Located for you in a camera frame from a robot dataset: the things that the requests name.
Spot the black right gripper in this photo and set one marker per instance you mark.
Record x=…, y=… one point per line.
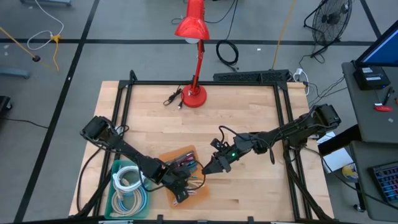
x=239, y=147

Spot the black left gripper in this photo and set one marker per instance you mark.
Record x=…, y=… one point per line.
x=177, y=180

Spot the orange translucent tray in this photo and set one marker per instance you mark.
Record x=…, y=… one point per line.
x=202, y=193

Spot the green translucent tray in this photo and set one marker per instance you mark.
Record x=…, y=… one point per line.
x=109, y=186

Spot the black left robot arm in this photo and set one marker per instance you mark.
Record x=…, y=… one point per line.
x=124, y=149

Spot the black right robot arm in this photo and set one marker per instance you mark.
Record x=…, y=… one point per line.
x=295, y=127

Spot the red desk lamp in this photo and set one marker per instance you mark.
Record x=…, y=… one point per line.
x=194, y=96

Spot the black power strip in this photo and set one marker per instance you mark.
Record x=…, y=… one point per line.
x=248, y=76

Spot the white paper box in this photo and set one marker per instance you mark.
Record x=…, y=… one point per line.
x=337, y=159

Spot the grey keyboard desk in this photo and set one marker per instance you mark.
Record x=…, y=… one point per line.
x=362, y=155

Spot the grey monitor desk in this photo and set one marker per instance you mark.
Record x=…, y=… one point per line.
x=373, y=127

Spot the colourful backlit keyboard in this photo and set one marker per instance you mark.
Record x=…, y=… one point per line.
x=387, y=182

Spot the red object on desk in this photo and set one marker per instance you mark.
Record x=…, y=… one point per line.
x=384, y=108

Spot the black box with labels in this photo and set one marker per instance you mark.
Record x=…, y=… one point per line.
x=371, y=77

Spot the black pen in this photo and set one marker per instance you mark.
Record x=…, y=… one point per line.
x=387, y=96

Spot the black floor fan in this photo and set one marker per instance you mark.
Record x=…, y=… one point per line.
x=331, y=18

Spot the black chair base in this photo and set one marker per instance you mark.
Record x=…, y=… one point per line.
x=3, y=105

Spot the black floor puck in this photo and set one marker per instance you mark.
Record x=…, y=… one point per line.
x=36, y=58

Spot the black computer monitor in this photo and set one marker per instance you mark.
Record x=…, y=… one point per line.
x=382, y=49

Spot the grey table foot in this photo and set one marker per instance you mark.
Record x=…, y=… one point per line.
x=46, y=2
x=14, y=73

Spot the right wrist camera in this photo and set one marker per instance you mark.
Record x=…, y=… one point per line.
x=217, y=144

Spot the black metal table frame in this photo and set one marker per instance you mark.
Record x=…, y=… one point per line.
x=155, y=82

